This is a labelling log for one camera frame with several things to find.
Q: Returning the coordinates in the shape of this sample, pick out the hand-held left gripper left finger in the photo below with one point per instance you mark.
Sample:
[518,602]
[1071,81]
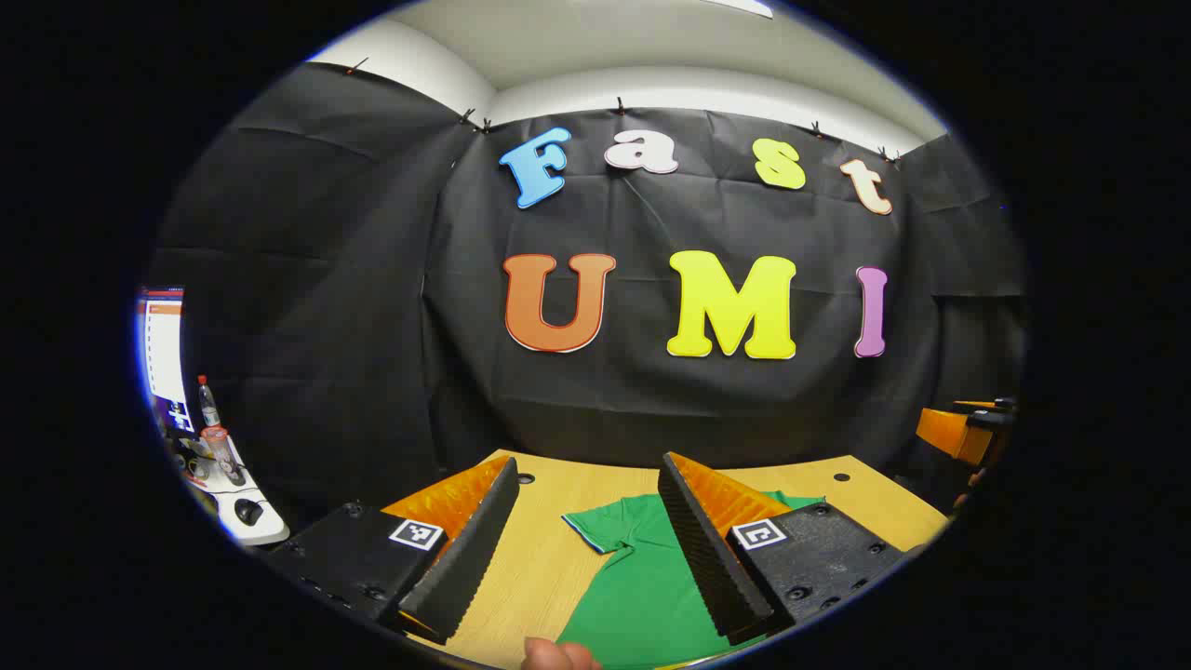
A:
[465,558]

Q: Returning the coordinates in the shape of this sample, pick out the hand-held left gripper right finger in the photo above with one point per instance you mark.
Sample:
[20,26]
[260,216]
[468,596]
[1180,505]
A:
[707,558]

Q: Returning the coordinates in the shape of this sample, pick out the red-capped plastic bottle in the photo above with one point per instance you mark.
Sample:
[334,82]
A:
[208,402]

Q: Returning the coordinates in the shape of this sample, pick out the white side desk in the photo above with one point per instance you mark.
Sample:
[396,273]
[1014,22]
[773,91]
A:
[265,530]

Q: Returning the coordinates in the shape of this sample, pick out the ceiling light panel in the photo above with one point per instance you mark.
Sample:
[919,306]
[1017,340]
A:
[744,6]

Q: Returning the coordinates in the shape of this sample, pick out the green T-shirt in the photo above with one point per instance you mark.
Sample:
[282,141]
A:
[642,577]

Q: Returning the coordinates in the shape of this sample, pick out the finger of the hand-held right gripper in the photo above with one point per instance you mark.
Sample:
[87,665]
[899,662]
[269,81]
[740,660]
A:
[949,435]

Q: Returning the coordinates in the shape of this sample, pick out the black computer mouse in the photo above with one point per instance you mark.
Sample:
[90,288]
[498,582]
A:
[248,511]

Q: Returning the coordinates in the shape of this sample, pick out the clear plastic cup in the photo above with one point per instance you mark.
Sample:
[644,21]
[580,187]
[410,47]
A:
[221,451]

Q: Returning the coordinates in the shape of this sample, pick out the black backdrop cloth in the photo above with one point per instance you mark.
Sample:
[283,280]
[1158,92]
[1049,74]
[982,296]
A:
[372,279]

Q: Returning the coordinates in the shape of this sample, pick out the computer monitor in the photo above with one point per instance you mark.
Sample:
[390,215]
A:
[166,354]

